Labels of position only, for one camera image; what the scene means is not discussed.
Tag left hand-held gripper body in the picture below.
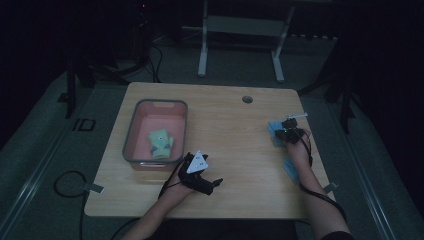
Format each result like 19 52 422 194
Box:
177 150 215 193

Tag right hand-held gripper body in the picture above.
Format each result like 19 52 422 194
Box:
275 112 309 145

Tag plain blue glove grey cuff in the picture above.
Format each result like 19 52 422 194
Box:
266 119 288 148

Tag blue glove with face print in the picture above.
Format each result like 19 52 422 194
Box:
282 158 302 185

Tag green knit glove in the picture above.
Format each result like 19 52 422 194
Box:
147 128 175 160

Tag pink bin with grey rim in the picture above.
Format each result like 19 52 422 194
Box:
121 98 189 172

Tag person's right hand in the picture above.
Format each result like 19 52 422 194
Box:
285 141 313 170

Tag person's left hand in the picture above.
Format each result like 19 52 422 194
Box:
165 179 198 202

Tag black tripod stand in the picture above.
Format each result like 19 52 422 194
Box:
297 31 359 135

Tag metal table clip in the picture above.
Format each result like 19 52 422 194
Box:
82 182 105 195
322 181 341 195

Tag black equipment stand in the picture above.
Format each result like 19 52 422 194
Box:
55 0 153 120

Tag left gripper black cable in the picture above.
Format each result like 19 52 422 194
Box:
157 153 191 201

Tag black cables on carpet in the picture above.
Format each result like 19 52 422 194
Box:
145 43 165 84

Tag white desk frame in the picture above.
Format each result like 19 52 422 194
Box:
196 0 297 84

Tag black cable loop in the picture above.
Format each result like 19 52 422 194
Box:
53 170 90 240

